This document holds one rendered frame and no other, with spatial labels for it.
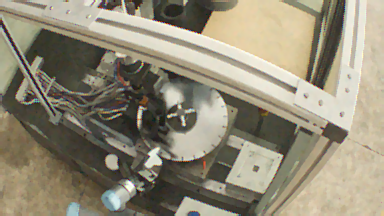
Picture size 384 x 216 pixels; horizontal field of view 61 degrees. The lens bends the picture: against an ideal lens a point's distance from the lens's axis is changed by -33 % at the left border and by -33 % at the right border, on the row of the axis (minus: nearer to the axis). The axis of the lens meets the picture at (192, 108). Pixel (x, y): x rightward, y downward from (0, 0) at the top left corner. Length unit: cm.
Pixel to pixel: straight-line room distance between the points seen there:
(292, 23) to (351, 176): 120
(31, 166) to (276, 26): 193
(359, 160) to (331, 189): 34
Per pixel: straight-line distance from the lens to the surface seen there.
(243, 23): 220
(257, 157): 174
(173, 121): 172
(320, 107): 56
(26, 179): 294
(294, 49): 216
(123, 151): 192
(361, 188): 283
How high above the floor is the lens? 254
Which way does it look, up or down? 66 degrees down
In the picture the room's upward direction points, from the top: 5 degrees counter-clockwise
